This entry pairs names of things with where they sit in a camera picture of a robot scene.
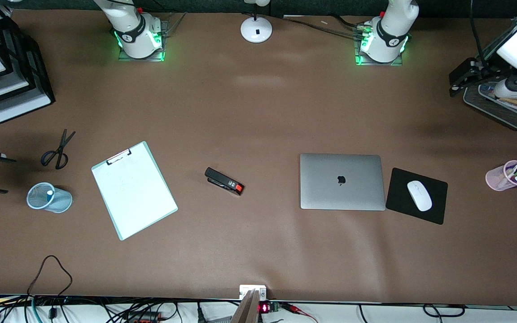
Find pink mesh pen cup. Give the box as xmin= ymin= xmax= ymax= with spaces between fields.
xmin=485 ymin=160 xmax=517 ymax=192

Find black mesh desk organizer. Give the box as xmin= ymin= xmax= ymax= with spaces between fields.
xmin=464 ymin=2 xmax=517 ymax=131

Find silver laptop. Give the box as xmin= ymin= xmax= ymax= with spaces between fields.
xmin=300 ymin=153 xmax=386 ymax=211

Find orange power strip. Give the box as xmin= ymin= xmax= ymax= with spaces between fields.
xmin=126 ymin=311 xmax=162 ymax=323

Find red wire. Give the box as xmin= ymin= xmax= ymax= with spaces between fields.
xmin=281 ymin=303 xmax=318 ymax=323

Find black cable tangle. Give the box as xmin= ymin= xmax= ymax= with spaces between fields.
xmin=0 ymin=294 xmax=241 ymax=323

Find black mouse pad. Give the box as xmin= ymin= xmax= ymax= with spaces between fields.
xmin=385 ymin=167 xmax=448 ymax=225

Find black coiled cable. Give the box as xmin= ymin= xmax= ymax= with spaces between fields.
xmin=422 ymin=304 xmax=466 ymax=318

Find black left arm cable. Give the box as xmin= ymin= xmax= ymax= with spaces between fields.
xmin=469 ymin=0 xmax=489 ymax=64

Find black stacked paper tray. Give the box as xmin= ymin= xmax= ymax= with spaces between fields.
xmin=0 ymin=9 xmax=56 ymax=125

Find black red stapler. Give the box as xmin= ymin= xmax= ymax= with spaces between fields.
xmin=205 ymin=167 xmax=245 ymax=196

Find teal clipboard with white paper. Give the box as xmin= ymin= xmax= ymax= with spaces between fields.
xmin=91 ymin=141 xmax=179 ymax=241

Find wooden camera stand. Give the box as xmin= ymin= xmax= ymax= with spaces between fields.
xmin=231 ymin=289 xmax=262 ymax=323

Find black scissors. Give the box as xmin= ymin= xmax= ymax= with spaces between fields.
xmin=41 ymin=129 xmax=76 ymax=170

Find black cable bundle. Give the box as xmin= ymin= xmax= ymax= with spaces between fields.
xmin=282 ymin=15 xmax=368 ymax=37

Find white computer mouse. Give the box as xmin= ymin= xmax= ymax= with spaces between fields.
xmin=407 ymin=180 xmax=433 ymax=212

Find white round stand base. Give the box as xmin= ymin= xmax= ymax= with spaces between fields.
xmin=241 ymin=0 xmax=273 ymax=44

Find small white box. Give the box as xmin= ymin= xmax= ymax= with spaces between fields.
xmin=239 ymin=284 xmax=267 ymax=301

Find black looped cable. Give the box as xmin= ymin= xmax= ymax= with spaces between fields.
xmin=26 ymin=255 xmax=73 ymax=317

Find blue mesh pen cup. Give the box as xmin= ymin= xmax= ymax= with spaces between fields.
xmin=26 ymin=182 xmax=73 ymax=214

